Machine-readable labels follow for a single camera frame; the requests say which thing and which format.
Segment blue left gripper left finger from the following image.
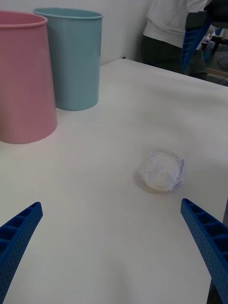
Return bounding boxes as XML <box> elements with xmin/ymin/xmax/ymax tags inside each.
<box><xmin>0</xmin><ymin>201</ymin><xmax>44</xmax><ymax>304</ymax></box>

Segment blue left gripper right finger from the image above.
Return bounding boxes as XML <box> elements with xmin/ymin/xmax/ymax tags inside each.
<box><xmin>180</xmin><ymin>198</ymin><xmax>228</xmax><ymax>304</ymax></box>

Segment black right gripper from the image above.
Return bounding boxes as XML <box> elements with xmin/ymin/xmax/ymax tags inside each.
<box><xmin>181</xmin><ymin>0</ymin><xmax>228</xmax><ymax>72</ymax></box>

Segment white paper ball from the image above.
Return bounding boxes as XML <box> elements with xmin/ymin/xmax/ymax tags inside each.
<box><xmin>138</xmin><ymin>151</ymin><xmax>186</xmax><ymax>193</ymax></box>

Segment person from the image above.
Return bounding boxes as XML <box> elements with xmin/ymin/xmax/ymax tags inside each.
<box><xmin>141</xmin><ymin>0</ymin><xmax>212</xmax><ymax>79</ymax></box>

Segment pale blue plastic waste bin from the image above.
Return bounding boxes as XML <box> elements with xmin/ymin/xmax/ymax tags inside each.
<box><xmin>32</xmin><ymin>7</ymin><xmax>104</xmax><ymax>111</ymax></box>

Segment pink plastic waste bin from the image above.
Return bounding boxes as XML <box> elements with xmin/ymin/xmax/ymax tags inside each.
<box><xmin>0</xmin><ymin>10</ymin><xmax>58</xmax><ymax>145</ymax></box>

